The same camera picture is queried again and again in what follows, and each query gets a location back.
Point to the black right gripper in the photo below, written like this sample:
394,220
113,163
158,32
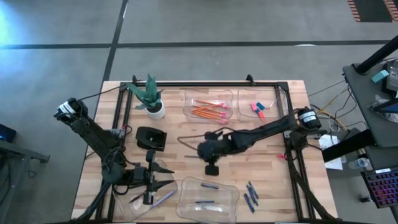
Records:
211,147

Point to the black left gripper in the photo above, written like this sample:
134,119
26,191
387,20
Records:
144,177

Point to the clear plastic bin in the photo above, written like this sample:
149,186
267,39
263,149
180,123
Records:
140,211
217,199
208,93
273,96

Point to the red eraser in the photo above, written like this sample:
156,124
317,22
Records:
261,114

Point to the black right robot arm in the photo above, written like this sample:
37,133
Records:
264,130

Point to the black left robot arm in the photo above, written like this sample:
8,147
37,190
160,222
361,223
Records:
93,140

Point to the green plant in white pot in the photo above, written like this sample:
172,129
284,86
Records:
155,113

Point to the white paper sheet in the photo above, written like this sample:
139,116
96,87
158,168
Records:
334,163

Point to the black desk bar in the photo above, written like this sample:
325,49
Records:
348,146

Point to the dark metal cart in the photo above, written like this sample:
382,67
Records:
18,151

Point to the clear water bottle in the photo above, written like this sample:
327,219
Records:
360,163

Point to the dark device blue light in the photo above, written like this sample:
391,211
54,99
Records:
7,133

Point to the grey side desk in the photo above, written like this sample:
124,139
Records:
363,102

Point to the backlit black keyboard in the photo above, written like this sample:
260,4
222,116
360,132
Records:
384,188

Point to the teal box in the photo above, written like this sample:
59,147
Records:
380,76

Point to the tablet with blue screen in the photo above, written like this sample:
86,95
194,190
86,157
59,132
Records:
390,107

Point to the black pole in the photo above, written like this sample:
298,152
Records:
379,55

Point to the black box device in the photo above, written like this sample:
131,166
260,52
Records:
392,77

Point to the black mat orange stripes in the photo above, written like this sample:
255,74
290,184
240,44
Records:
373,11

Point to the black aluminium table frame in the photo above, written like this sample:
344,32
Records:
202,84

